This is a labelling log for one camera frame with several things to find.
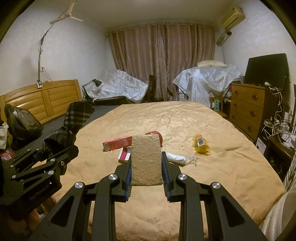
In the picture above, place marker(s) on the black trash bag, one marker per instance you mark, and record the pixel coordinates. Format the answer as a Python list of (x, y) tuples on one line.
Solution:
[(23, 126)]

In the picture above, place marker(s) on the left white plastic cover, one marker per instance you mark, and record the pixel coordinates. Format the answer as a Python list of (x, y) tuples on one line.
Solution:
[(120, 83)]

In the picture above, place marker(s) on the dark grey bed sheet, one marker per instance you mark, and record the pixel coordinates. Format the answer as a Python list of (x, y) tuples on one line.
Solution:
[(53, 125)]

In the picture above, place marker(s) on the white plastic cover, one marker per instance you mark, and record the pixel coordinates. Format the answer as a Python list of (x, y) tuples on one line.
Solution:
[(120, 83), (199, 84)]

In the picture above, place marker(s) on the wooden headboard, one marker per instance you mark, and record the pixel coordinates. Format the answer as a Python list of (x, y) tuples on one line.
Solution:
[(46, 103)]

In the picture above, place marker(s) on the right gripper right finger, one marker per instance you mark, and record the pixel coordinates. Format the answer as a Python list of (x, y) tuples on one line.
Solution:
[(226, 219)]

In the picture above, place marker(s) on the ceiling fan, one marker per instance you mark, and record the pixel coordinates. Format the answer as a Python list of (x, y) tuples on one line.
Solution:
[(66, 15)]

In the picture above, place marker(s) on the dark plaid cloth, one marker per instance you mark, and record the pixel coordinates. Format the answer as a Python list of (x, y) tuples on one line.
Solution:
[(76, 116)]

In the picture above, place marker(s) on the red carton box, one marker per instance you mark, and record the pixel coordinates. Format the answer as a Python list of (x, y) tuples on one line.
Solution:
[(117, 143)]

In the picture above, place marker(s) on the yellow sponge block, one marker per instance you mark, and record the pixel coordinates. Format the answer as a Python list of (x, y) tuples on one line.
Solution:
[(146, 160)]

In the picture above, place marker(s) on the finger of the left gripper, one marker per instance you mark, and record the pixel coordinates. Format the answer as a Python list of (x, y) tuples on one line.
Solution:
[(53, 162), (27, 159)]

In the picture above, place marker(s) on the right white plastic cover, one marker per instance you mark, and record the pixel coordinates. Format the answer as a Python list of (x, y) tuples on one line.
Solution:
[(199, 84)]

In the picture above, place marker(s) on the wooden drawer chest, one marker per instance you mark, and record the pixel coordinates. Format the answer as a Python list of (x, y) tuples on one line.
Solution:
[(250, 106)]

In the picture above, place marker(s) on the brown curtain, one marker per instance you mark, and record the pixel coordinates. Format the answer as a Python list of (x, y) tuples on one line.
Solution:
[(162, 50)]

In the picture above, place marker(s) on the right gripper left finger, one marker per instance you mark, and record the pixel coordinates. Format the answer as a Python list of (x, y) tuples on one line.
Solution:
[(87, 212)]

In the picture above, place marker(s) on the white crumpled tissue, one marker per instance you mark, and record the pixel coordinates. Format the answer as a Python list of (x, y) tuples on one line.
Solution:
[(182, 160)]

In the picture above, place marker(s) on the yellow snack wrapper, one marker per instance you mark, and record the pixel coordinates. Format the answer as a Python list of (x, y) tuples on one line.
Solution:
[(200, 145)]

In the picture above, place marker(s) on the red white medicine box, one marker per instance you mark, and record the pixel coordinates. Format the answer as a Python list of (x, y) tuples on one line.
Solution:
[(124, 154)]

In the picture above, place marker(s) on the black desk lamp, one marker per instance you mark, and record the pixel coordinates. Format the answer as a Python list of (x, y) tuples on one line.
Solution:
[(92, 84)]

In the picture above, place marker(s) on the black television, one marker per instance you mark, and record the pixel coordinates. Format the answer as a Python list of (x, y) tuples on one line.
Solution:
[(271, 68)]

